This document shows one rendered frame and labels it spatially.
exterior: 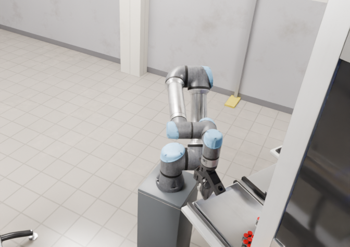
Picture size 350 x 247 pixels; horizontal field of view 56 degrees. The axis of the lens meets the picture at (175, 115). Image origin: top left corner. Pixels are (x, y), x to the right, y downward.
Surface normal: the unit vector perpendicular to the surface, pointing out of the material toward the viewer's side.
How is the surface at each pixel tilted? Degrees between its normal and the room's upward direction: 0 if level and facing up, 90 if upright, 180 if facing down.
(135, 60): 90
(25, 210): 0
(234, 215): 0
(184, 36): 90
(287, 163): 90
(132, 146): 0
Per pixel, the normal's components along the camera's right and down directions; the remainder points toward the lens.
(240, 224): 0.07, -0.84
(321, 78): -0.83, 0.25
